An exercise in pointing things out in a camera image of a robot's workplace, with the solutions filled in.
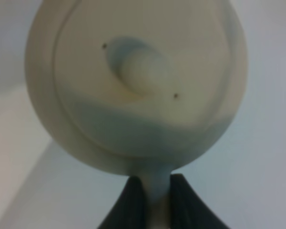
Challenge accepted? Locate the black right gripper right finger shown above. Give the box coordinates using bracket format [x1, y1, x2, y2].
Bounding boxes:
[170, 174, 229, 229]

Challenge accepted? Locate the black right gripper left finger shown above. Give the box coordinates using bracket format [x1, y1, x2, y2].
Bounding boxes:
[98, 176, 151, 229]

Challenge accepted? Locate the beige ceramic teapot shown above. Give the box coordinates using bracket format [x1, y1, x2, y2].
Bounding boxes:
[25, 0, 247, 229]

